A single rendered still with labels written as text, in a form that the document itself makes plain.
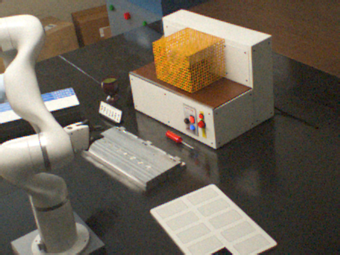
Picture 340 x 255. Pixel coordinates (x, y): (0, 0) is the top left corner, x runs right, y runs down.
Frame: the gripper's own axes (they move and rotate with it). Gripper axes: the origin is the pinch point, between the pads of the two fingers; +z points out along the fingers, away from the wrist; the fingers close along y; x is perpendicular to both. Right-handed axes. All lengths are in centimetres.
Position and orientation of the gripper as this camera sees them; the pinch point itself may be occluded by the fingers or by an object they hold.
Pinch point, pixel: (97, 132)
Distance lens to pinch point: 246.7
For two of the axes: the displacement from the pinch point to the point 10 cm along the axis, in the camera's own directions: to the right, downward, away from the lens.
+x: 6.4, 3.2, -6.9
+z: 7.6, -2.1, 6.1
